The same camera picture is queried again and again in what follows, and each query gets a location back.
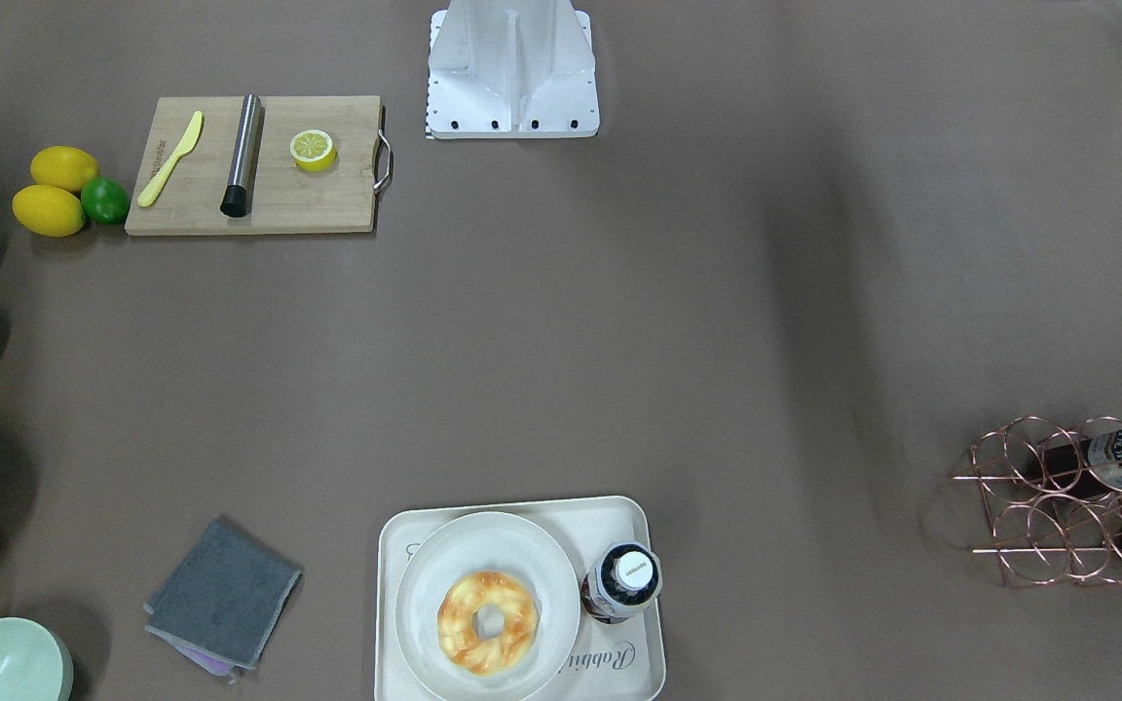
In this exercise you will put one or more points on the white plate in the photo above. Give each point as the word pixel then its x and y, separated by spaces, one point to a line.
pixel 488 541

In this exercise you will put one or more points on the glazed donut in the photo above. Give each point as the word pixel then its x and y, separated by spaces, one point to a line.
pixel 455 620

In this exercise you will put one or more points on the tea bottle on tray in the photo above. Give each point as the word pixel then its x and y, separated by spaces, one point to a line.
pixel 622 583

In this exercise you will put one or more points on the white rabbit tray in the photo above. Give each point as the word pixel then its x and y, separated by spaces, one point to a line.
pixel 608 662

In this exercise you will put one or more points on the bamboo cutting board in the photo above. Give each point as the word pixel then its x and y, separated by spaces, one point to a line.
pixel 284 199

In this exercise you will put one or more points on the lemon half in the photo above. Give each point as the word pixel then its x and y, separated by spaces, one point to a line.
pixel 313 150

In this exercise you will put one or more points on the steel muddler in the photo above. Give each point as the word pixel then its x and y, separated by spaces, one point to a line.
pixel 238 193

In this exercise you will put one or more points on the grey folded cloth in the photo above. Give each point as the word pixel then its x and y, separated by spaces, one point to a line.
pixel 221 605

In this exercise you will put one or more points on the yellow plastic knife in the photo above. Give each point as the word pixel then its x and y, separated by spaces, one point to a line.
pixel 184 147

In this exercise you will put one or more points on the green lime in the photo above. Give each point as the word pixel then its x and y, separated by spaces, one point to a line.
pixel 105 201

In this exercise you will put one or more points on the yellow lemon near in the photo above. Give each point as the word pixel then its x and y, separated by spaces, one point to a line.
pixel 48 211

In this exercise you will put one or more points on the yellow lemon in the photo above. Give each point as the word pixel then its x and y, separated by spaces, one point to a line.
pixel 48 211
pixel 65 167

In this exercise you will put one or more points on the yellow lemon far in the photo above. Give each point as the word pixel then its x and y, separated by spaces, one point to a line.
pixel 65 167

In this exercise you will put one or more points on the tea bottle in rack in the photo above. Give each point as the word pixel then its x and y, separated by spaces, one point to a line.
pixel 1091 468

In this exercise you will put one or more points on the green bowl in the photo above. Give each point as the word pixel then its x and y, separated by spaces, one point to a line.
pixel 34 662

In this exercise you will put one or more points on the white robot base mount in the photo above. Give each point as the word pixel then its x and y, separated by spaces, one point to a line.
pixel 511 70

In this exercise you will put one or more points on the copper wire bottle rack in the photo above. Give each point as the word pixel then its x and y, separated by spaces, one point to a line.
pixel 1041 536

